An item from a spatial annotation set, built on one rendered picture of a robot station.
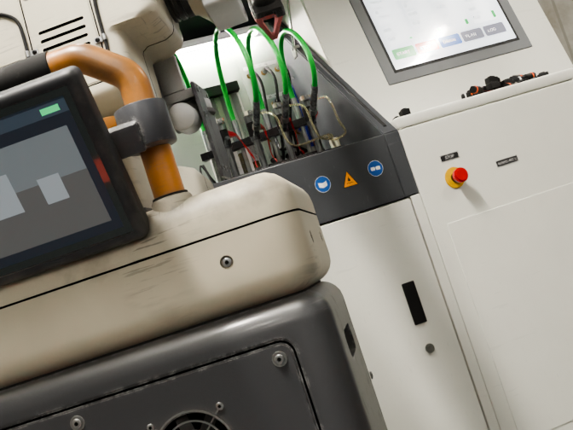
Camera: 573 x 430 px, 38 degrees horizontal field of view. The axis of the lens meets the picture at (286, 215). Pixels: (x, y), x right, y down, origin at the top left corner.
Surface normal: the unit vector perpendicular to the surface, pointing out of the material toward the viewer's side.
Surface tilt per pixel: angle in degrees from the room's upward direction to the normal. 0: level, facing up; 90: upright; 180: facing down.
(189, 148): 90
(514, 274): 90
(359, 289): 90
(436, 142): 90
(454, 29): 76
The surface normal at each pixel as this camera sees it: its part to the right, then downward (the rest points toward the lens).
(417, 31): 0.16, -0.37
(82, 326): -0.12, -0.03
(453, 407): 0.25, -0.14
